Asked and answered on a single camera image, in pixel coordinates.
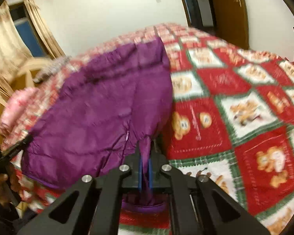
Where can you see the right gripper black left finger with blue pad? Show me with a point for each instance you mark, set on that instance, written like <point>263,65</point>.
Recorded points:
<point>90,206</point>

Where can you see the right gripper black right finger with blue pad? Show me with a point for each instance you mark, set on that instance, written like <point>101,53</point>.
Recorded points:
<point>197,204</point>

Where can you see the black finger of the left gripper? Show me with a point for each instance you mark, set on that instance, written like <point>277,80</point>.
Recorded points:
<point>11,152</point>

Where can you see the purple puffer jacket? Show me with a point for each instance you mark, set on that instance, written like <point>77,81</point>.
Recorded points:
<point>117,103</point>

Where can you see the person's left hand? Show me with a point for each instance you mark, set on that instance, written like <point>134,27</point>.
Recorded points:
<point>9,176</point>

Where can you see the pink floral folded quilt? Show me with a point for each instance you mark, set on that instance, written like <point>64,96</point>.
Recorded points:
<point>14,108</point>

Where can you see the cream wooden headboard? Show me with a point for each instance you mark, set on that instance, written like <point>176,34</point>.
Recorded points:
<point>25,75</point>

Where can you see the red patchwork bear bedspread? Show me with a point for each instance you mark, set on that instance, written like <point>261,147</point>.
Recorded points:
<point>232,119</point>

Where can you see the beige curtain left panel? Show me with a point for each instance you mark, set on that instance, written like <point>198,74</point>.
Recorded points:
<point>13,51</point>

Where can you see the beige curtain panel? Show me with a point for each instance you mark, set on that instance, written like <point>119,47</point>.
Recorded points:
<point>52,47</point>
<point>13,51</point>

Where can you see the striped grey pillow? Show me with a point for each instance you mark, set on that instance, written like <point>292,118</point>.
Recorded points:
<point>51,69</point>

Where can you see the window with blue pane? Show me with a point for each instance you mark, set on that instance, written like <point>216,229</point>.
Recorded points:
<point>26,30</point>

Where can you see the beige curtain right panel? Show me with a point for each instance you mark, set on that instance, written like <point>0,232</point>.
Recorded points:
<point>52,47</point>

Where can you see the brown wooden door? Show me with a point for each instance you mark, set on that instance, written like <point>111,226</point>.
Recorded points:
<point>232,22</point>

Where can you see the brown door frame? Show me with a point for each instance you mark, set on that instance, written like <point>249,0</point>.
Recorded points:
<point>199,15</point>

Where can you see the metal door handle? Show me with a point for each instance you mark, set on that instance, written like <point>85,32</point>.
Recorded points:
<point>238,2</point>

